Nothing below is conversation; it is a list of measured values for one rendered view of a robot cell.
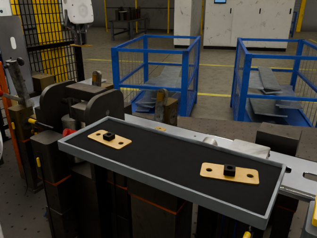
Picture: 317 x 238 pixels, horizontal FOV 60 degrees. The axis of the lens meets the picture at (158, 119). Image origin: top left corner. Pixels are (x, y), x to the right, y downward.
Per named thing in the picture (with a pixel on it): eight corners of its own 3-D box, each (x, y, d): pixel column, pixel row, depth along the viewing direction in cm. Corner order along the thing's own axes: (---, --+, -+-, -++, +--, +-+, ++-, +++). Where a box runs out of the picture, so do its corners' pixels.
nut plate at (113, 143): (132, 142, 51) (132, 136, 50) (118, 150, 48) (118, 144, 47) (101, 130, 55) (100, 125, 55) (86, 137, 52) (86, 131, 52)
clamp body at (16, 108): (50, 186, 113) (34, 105, 99) (28, 199, 106) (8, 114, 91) (39, 181, 116) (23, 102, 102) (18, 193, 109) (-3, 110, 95)
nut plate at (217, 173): (257, 171, 42) (258, 165, 42) (259, 186, 39) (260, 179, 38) (202, 163, 44) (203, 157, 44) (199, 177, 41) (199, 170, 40)
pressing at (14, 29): (34, 91, 131) (20, 15, 117) (11, 97, 122) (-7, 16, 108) (33, 91, 131) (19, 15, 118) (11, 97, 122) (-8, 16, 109)
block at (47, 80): (63, 140, 149) (54, 75, 135) (51, 146, 143) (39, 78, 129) (54, 136, 153) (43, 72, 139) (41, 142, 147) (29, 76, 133)
